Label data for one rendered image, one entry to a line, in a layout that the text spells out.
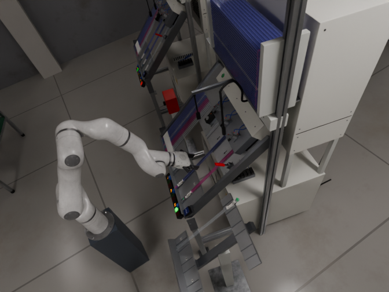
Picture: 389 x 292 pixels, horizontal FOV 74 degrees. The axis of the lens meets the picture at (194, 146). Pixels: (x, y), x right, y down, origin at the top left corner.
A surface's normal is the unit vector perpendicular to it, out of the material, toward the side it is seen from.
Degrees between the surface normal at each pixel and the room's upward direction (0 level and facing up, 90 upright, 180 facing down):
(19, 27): 90
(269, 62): 90
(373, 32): 90
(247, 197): 0
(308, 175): 0
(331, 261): 0
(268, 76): 90
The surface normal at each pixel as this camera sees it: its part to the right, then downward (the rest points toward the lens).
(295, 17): 0.29, 0.73
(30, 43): 0.51, 0.62
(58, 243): -0.15, -0.62
